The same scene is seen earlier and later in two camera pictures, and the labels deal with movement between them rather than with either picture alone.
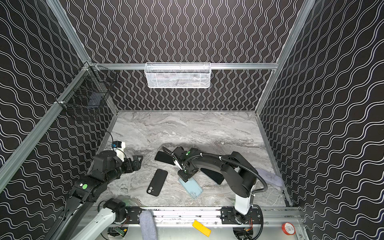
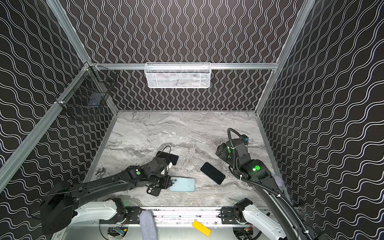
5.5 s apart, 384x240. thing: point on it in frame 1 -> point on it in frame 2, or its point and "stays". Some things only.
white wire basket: (178, 75) stays
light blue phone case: (192, 187) -> (182, 184)
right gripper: (188, 171) -> (223, 150)
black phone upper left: (163, 157) stays
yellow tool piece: (202, 229) stays
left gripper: (129, 164) -> (162, 182)
